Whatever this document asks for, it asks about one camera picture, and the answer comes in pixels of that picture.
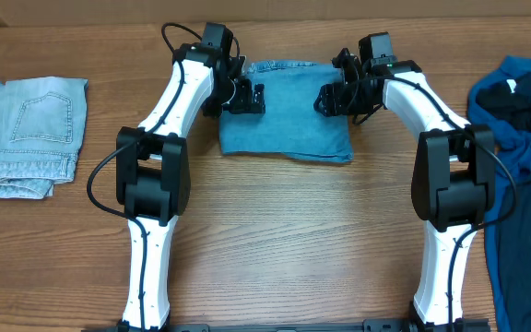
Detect brown cardboard wall panel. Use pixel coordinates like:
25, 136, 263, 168
0, 0, 531, 27

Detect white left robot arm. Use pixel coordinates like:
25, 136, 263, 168
114, 41, 265, 331

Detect long blue denim jeans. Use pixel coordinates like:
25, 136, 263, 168
219, 60, 354, 163

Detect folded light blue jeans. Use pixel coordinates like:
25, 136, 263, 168
0, 77, 89, 199

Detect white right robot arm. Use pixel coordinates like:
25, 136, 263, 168
313, 49, 495, 331

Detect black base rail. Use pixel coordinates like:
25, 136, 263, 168
82, 318, 491, 332

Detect dark blue clothes pile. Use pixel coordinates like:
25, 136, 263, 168
467, 56, 531, 331

